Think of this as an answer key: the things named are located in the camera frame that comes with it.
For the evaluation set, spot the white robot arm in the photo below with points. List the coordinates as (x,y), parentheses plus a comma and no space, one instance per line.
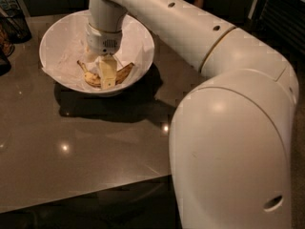
(230,137)

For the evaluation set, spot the black appliance with vents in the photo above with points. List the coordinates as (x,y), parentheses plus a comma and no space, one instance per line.
(285,18)

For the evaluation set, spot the white paper liner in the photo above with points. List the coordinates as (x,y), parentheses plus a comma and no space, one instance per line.
(63,45)

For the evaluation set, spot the white bowl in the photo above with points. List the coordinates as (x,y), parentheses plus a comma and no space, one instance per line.
(60,38)

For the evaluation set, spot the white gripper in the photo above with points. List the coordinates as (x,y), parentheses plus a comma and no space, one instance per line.
(102,42)

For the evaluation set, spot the dark object at left edge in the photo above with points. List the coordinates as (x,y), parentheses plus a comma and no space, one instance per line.
(6,49)

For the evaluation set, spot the black wire mesh basket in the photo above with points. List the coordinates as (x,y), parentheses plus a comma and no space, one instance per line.
(15,25)

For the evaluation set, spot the spotted yellow banana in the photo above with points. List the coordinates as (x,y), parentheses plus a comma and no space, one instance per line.
(94,80)

